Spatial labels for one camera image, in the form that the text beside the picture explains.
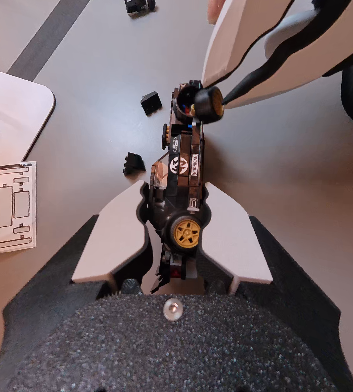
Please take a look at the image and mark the white sticker sheet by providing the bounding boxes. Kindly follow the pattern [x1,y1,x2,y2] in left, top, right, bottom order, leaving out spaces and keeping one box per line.
[0,161,37,255]

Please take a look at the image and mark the black lego car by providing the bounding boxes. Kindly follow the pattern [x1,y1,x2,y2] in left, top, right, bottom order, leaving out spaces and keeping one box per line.
[146,80,212,294]

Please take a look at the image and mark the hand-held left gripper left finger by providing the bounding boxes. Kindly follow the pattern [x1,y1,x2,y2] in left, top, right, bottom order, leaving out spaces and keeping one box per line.
[71,181,154,285]

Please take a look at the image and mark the black lego wheel gold hub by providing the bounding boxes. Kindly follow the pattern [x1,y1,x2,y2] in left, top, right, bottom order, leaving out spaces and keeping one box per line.
[167,213,206,253]
[192,86,226,123]

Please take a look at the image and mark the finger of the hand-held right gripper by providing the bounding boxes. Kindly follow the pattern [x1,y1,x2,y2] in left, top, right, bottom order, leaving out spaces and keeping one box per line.
[201,0,298,87]
[223,0,353,111]

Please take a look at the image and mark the small black lego brick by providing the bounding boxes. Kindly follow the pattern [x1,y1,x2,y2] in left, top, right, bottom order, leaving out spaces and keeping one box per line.
[123,151,146,176]
[141,91,163,116]

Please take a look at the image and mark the white booklet stand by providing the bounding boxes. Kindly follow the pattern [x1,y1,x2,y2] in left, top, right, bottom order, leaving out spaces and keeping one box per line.
[0,66,55,166]

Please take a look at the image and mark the person's right hand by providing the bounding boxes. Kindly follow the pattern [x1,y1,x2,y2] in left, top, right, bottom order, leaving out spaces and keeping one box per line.
[207,0,227,25]

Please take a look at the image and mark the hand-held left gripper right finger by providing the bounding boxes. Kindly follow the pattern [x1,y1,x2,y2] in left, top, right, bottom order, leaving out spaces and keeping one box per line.
[198,183,274,296]

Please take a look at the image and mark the small black lego piece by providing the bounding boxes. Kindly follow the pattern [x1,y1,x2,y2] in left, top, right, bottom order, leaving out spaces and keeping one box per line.
[124,0,157,16]

